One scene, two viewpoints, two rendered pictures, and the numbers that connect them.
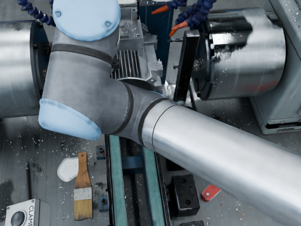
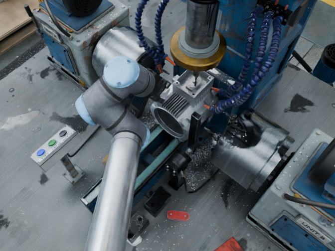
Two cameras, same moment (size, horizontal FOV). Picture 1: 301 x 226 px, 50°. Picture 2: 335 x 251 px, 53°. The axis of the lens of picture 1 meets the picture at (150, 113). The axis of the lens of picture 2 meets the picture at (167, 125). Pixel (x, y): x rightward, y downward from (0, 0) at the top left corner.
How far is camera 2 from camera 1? 0.63 m
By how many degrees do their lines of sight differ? 27
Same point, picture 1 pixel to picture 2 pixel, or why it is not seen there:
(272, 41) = (262, 160)
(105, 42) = (117, 89)
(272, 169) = (108, 186)
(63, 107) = (82, 102)
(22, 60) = not seen: hidden behind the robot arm
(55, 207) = (99, 147)
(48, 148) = not seen: hidden behind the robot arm
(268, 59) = (252, 169)
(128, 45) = (185, 95)
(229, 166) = (105, 174)
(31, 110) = not seen: hidden behind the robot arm
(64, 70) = (93, 88)
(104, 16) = (120, 79)
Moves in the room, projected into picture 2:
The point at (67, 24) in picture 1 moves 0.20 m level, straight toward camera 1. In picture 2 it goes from (105, 72) to (56, 127)
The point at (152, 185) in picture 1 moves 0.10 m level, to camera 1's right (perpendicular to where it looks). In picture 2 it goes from (139, 178) to (155, 198)
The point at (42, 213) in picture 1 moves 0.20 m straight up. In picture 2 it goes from (73, 140) to (57, 110)
